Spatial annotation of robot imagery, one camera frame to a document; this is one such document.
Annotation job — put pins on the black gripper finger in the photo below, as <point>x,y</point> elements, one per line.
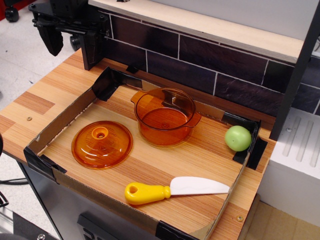
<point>92,38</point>
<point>52,38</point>

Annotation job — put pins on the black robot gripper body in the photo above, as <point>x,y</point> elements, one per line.
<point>69,16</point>

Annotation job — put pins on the yellow handled white toy knife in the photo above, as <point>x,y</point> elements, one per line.
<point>137,193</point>

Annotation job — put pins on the orange transparent pot lid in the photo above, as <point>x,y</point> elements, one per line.
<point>101,144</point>

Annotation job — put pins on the orange transparent plastic pot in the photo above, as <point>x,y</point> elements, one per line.
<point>165,116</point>

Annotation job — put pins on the black chair caster wheel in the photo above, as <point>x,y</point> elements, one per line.
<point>11,14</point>

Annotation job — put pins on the light wooden shelf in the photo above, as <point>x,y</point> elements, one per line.
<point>243,37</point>

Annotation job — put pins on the green toy apple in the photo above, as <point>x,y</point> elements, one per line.
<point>238,138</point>

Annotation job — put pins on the white sink drainboard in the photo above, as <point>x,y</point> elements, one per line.
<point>291,182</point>

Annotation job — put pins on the black vertical post left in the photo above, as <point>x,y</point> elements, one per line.
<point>91,55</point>

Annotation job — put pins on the black vertical post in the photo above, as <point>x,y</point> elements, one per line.
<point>91,55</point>
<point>297,74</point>

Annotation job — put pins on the black vertical post right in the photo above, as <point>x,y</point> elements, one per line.
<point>297,74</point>

